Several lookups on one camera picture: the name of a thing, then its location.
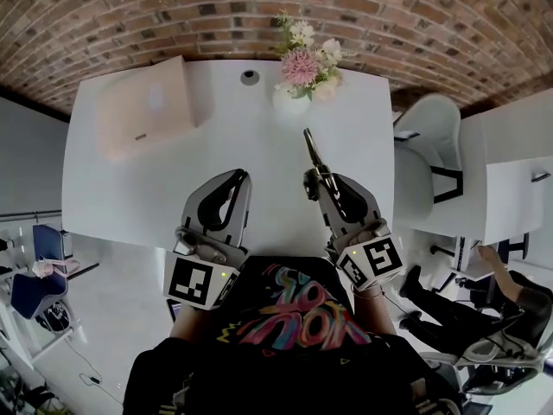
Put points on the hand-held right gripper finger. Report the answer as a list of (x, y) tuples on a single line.
[(330, 218), (367, 203)]

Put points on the pink cardboard box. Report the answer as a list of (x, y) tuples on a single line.
[(142, 110)]

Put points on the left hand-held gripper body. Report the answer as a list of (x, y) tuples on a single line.
[(188, 277)]

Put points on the dark phone with blue screen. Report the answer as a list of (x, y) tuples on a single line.
[(174, 311)]

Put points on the white step stool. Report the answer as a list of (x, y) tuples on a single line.
[(47, 340)]

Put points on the white desk with drawers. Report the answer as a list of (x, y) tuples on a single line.
[(268, 154)]

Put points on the person's black printed t-shirt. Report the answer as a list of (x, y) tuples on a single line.
[(281, 374)]

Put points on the pink and white flower bouquet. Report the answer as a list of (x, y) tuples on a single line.
[(298, 65)]

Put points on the blue padded chair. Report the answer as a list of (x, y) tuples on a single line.
[(39, 288)]

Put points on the grey shell chair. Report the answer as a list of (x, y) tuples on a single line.
[(427, 145)]

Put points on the black power adapter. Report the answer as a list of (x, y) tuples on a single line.
[(91, 378)]

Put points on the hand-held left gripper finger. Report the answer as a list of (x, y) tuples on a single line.
[(192, 201), (244, 214)]

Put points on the grey office chair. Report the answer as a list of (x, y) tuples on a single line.
[(497, 357)]

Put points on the person's left forearm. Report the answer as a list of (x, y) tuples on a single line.
[(190, 324)]

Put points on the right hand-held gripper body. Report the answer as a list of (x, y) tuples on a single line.
[(380, 259)]

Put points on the person's right forearm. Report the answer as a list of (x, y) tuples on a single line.
[(373, 318)]

